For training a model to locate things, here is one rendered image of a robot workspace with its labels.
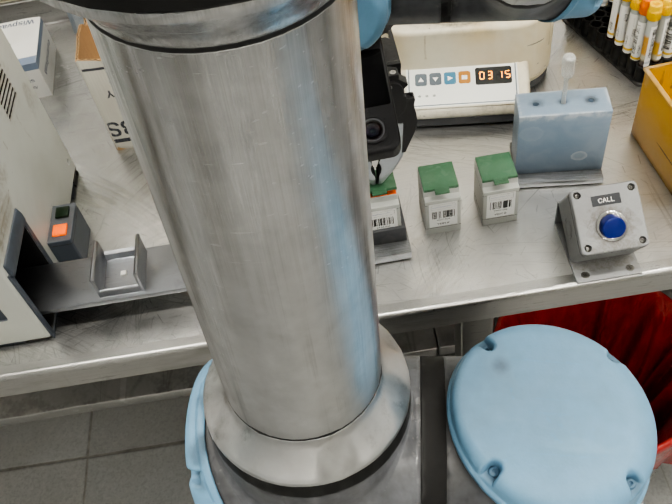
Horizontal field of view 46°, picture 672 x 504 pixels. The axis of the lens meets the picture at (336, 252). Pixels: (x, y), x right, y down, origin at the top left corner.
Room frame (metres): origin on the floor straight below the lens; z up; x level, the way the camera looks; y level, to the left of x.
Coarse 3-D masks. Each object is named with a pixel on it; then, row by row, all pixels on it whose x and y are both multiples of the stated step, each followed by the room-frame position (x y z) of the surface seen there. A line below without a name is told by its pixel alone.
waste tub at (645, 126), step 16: (656, 80) 0.65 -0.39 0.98; (640, 96) 0.67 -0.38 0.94; (656, 96) 0.63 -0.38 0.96; (640, 112) 0.66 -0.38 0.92; (656, 112) 0.63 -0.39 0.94; (640, 128) 0.65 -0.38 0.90; (656, 128) 0.62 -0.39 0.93; (640, 144) 0.64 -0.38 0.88; (656, 144) 0.61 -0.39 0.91; (656, 160) 0.60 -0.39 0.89
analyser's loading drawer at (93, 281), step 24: (48, 264) 0.60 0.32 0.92; (72, 264) 0.60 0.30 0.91; (96, 264) 0.56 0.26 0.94; (120, 264) 0.58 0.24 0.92; (144, 264) 0.57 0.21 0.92; (168, 264) 0.57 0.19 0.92; (24, 288) 0.57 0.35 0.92; (48, 288) 0.57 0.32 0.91; (72, 288) 0.56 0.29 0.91; (96, 288) 0.54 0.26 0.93; (120, 288) 0.54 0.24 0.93; (144, 288) 0.54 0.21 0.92; (168, 288) 0.53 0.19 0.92; (48, 312) 0.54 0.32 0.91
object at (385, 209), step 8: (392, 192) 0.58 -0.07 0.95; (376, 200) 0.57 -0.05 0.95; (384, 200) 0.57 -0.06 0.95; (392, 200) 0.57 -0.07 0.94; (376, 208) 0.56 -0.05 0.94; (384, 208) 0.56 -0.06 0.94; (392, 208) 0.56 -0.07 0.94; (376, 216) 0.56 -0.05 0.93; (384, 216) 0.56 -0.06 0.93; (392, 216) 0.56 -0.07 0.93; (400, 216) 0.56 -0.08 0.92; (376, 224) 0.56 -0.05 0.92; (384, 224) 0.56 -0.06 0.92; (392, 224) 0.56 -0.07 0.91; (400, 224) 0.56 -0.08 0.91
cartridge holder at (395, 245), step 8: (400, 208) 0.59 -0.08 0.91; (376, 232) 0.56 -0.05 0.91; (384, 232) 0.56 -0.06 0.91; (392, 232) 0.56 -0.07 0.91; (400, 232) 0.56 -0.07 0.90; (376, 240) 0.56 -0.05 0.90; (384, 240) 0.56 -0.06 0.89; (392, 240) 0.56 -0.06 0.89; (400, 240) 0.56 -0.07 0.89; (408, 240) 0.56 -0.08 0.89; (376, 248) 0.55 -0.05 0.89; (384, 248) 0.55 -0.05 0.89; (392, 248) 0.55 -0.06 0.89; (400, 248) 0.55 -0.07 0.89; (408, 248) 0.55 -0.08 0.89; (376, 256) 0.54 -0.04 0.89; (384, 256) 0.54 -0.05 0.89; (392, 256) 0.54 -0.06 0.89; (400, 256) 0.54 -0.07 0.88; (408, 256) 0.54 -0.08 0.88
